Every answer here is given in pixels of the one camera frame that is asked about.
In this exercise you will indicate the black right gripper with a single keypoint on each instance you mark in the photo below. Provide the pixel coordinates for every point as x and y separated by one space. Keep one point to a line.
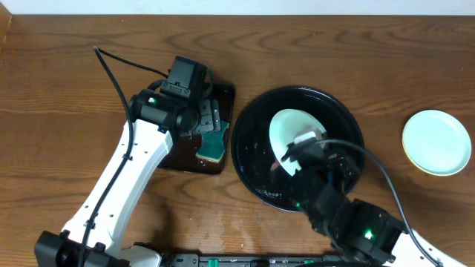
344 165

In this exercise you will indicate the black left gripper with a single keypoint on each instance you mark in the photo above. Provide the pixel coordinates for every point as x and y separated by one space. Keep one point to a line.
209 117

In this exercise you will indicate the green yellow sponge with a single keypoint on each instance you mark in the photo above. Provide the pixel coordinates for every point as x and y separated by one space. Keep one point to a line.
212 146

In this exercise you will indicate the yellow plate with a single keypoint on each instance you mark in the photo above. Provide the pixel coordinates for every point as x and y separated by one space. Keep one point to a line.
411 159

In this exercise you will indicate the mint plate with red stain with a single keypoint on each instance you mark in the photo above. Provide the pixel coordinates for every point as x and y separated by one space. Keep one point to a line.
438 142

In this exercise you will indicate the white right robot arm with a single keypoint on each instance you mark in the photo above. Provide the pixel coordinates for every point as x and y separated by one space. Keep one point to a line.
364 233

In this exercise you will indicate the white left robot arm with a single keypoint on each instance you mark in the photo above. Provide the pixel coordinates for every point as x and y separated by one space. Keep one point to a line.
168 126

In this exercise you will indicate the rectangular black tray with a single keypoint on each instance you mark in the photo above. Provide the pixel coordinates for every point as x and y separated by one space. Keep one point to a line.
182 156

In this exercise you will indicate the round black tray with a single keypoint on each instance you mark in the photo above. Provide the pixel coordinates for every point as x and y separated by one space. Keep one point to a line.
251 149

